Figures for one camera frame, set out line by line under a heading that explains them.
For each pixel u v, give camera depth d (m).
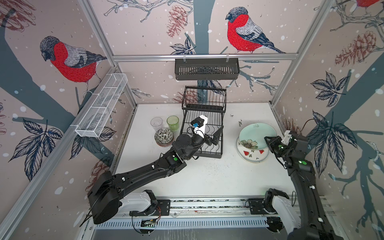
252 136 0.86
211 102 1.18
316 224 0.39
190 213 0.73
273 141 0.68
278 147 0.67
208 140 0.58
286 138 0.69
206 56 0.94
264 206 0.73
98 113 0.75
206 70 1.06
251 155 0.90
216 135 0.58
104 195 0.40
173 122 1.06
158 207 0.73
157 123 1.06
